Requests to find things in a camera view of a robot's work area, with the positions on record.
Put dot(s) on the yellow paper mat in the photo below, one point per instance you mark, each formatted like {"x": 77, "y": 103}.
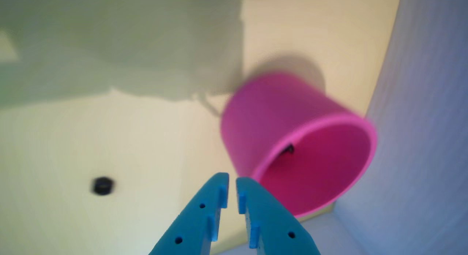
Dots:
{"x": 109, "y": 138}

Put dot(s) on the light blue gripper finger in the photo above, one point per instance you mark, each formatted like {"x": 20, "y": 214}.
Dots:
{"x": 272, "y": 225}
{"x": 193, "y": 222}

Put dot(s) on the metal hex nut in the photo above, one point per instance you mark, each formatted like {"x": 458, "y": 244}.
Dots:
{"x": 103, "y": 186}

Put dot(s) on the black bolt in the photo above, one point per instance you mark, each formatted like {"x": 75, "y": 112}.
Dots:
{"x": 288, "y": 149}

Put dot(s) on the pink round cup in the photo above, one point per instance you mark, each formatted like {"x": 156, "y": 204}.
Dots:
{"x": 263, "y": 116}

